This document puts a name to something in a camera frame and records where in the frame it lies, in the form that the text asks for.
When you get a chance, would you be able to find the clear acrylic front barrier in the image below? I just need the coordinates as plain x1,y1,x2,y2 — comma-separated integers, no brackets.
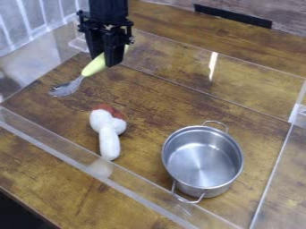
0,106,242,229

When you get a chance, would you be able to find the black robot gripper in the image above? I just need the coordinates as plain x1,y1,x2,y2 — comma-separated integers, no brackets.
76,0,134,67

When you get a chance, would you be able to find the white red plush mushroom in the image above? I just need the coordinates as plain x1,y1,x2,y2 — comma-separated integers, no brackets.
90,104,127,160

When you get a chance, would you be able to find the stainless steel pot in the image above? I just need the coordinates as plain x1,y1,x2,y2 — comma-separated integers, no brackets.
162,121,244,204

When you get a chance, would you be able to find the clear acrylic triangle bracket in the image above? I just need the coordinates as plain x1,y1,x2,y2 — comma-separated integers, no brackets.
68,31,89,53

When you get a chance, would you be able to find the black wall strip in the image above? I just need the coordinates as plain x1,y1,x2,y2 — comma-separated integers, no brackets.
194,4,273,29

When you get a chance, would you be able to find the green handled metal spoon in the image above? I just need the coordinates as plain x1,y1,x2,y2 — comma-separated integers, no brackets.
50,44,131,98

